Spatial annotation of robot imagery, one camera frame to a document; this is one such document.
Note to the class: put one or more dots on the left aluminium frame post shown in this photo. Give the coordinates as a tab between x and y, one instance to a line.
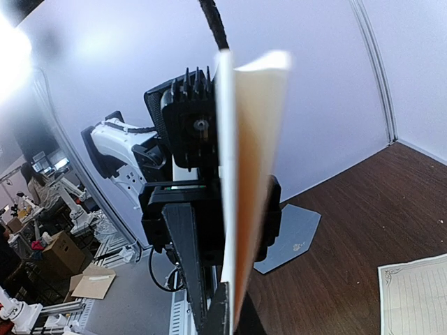
41	88

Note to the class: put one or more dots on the aluminium frame post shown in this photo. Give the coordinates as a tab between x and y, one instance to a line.
378	67
41	88

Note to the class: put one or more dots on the ornate bordered paper sheet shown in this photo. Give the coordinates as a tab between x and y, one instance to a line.
413	296

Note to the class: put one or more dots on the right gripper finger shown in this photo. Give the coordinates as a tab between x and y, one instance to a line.
217	321

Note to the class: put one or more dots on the flat cardboard sheet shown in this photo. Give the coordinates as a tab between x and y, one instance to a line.
91	286

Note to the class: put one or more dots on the right aluminium frame post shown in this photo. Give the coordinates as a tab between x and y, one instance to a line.
378	67

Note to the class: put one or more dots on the front aluminium rail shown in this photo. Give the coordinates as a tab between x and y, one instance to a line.
181	315

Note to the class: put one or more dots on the beige letter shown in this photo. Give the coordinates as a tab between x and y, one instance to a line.
250	102

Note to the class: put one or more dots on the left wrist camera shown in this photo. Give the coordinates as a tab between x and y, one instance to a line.
183	111

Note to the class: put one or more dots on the brown cardboard box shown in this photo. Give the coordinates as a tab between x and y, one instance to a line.
61	259

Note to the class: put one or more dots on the grey-blue envelope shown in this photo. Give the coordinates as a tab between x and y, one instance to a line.
297	230

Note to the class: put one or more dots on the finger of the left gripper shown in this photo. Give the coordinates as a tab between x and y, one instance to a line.
183	228

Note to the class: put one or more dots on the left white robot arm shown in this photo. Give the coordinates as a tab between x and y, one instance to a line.
171	172

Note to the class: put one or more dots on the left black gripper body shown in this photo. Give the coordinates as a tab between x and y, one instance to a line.
206	198

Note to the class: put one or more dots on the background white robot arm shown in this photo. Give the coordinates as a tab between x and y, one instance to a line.
81	220

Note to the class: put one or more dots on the seated person in background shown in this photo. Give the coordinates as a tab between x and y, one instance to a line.
39	186

